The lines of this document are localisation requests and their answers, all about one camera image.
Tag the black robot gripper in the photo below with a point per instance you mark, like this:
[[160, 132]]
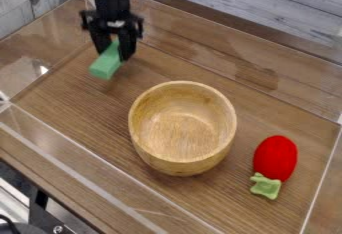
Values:
[[113, 18]]

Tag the clear acrylic corner bracket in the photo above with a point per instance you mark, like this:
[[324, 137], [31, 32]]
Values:
[[90, 4]]

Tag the red plush strawberry toy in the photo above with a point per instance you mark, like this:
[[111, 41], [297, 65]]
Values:
[[274, 162]]

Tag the clear acrylic tray wall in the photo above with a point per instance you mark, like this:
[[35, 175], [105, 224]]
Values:
[[116, 203]]

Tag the green rectangular block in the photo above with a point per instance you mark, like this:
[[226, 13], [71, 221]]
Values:
[[107, 63]]

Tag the black table leg bracket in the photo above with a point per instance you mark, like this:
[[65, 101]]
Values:
[[41, 218]]

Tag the brown wooden bowl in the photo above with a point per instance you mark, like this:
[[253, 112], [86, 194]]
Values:
[[182, 123]]

